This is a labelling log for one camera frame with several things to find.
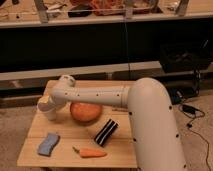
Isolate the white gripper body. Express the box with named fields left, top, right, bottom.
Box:
left=37, top=96, right=57, bottom=121

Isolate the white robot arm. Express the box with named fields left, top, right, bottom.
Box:
left=37, top=75, right=187, bottom=171

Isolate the orange ceramic bowl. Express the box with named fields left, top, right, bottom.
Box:
left=70, top=103, right=102, bottom=122

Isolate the black white striped ceramic cup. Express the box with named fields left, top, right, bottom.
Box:
left=93, top=119, right=118, bottom=147

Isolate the orange carrot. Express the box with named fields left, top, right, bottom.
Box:
left=73, top=147, right=107, bottom=158

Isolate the long workbench shelf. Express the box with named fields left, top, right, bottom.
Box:
left=0, top=0, right=213, bottom=89

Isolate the small wooden table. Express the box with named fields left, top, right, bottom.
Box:
left=16, top=79, right=138, bottom=169

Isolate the black box on floor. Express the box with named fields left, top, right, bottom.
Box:
left=159, top=42, right=213, bottom=73

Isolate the black power adapter with cable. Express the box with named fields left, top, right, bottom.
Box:
left=178, top=102, right=213, bottom=171

